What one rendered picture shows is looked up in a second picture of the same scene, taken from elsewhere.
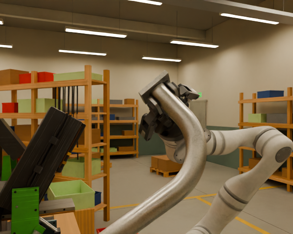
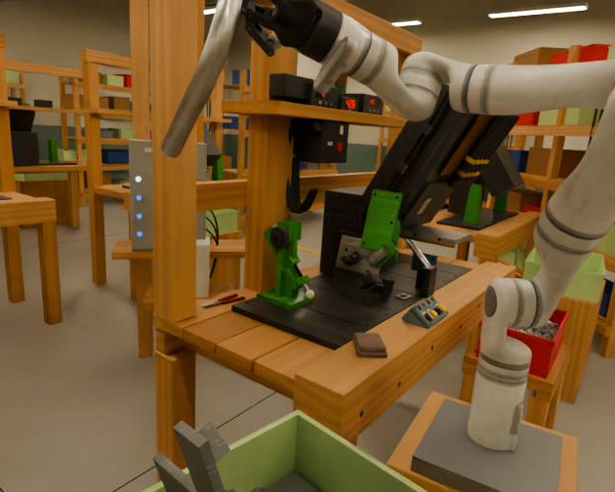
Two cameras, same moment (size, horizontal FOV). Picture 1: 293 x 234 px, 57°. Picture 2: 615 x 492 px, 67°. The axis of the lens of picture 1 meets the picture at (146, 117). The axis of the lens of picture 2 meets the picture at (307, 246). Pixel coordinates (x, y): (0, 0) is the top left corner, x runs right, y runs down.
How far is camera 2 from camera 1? 71 cm
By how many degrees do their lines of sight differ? 59
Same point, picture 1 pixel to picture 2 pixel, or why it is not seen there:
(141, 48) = not seen: outside the picture
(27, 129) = (546, 156)
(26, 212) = (381, 222)
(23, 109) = (545, 119)
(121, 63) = not seen: outside the picture
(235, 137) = (525, 75)
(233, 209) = (548, 243)
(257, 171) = (586, 160)
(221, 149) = (480, 99)
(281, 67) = not seen: outside the picture
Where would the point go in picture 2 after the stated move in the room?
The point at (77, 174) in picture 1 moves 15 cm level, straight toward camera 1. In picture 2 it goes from (609, 247) to (604, 250)
